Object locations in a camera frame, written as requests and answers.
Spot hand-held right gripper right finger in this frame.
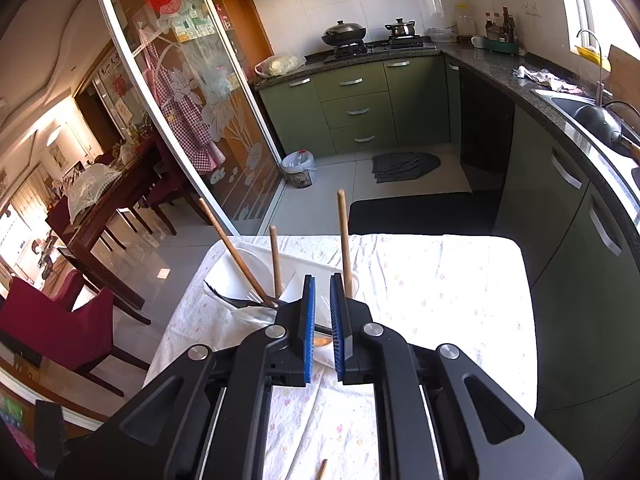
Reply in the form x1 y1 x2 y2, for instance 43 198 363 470
330 273 585 480

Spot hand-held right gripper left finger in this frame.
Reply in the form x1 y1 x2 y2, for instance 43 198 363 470
55 274 317 480

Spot white plastic utensil holder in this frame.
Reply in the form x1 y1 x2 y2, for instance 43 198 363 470
204 246 361 333

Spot black plastic fork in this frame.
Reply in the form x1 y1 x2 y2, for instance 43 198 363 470
202 280 281 311

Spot white floral tablecloth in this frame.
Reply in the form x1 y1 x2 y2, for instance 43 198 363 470
142 232 538 480

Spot black floor mat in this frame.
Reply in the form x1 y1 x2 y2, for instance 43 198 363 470
347 190 501 236

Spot lined trash bin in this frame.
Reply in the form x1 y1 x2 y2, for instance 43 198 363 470
281 149 318 191

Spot grey floor mat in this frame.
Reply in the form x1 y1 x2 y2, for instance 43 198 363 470
371 151 442 184

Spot red upholstered dining chair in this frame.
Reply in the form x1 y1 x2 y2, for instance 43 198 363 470
0 270 151 398
140 135 211 236

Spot dark wooden dining table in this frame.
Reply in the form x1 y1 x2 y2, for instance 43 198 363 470
45 135 181 326

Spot red checked apron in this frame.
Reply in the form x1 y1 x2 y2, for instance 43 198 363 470
140 25 226 173

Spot white lace food cover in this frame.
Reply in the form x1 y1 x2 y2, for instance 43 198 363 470
66 165 123 221

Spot white plastic bag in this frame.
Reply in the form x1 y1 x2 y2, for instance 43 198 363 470
254 54 307 78

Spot etched glass sliding door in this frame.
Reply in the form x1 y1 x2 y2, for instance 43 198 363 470
89 0 288 238

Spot black gas stove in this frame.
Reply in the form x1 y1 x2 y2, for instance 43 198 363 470
325 35 441 63

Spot black wok with lid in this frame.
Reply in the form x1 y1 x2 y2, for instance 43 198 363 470
321 20 367 47

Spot steel cooking pot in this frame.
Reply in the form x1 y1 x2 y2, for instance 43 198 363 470
384 17 417 38

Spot crumpled dish rag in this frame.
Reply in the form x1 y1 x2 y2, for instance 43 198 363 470
512 65 583 95

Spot green condiment rack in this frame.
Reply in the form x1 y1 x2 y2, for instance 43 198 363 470
482 35 521 56

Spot clear plastic jar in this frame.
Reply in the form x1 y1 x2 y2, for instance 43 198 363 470
455 4 476 36

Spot small steel faucet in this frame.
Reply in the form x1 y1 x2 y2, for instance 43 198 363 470
576 29 606 106

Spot yellow sponge tray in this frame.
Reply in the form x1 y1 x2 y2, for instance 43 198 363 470
574 45 612 72

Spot wooden cutting board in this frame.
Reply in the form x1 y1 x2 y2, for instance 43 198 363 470
605 44 640 106

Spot kitchen window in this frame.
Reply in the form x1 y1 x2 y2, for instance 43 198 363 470
552 0 640 56

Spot black pan with wooden handle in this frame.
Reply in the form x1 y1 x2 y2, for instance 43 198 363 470
574 105 640 166

